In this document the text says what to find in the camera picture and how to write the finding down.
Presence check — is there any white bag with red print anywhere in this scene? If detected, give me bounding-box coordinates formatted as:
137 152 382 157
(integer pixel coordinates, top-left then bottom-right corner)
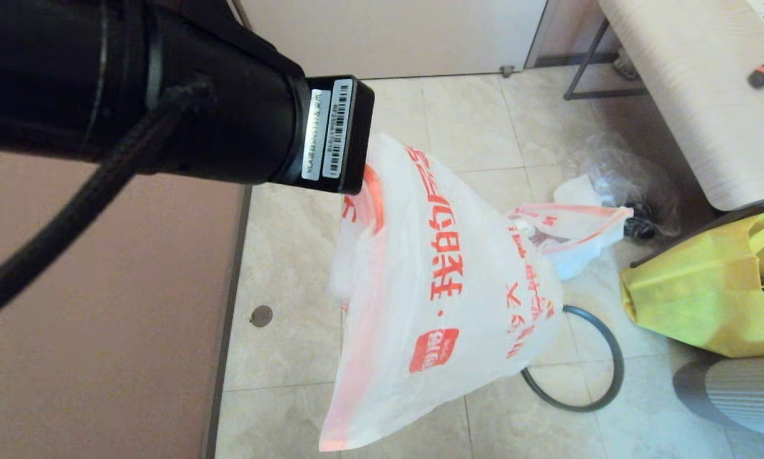
318 133 564 452

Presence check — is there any white red bag with rubbish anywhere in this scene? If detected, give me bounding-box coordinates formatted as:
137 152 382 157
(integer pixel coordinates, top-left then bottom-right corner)
508 174 634 281

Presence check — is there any dark gray bin ring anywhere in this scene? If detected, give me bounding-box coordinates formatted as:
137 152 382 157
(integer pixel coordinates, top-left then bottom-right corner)
521 305 625 412

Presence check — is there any clear crumpled plastic bag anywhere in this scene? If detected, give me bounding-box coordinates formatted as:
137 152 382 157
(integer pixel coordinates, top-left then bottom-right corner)
579 134 682 243

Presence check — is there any yellow plastic bag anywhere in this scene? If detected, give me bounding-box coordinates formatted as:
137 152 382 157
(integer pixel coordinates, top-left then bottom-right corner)
619 214 764 359

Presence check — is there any white door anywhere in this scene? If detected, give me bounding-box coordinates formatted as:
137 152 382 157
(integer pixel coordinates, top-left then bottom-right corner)
232 0 548 80

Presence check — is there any grey shoe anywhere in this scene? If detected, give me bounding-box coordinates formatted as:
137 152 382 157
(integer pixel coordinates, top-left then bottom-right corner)
613 50 637 82

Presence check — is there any black tangled item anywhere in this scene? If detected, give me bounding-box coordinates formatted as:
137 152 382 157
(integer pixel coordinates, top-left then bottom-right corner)
624 203 659 242

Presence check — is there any grey ribbed rounded object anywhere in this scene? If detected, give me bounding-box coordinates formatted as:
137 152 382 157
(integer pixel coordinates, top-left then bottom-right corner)
672 356 764 439

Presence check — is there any wood grain table black frame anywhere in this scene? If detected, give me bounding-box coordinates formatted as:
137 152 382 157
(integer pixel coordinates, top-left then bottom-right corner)
563 0 764 268

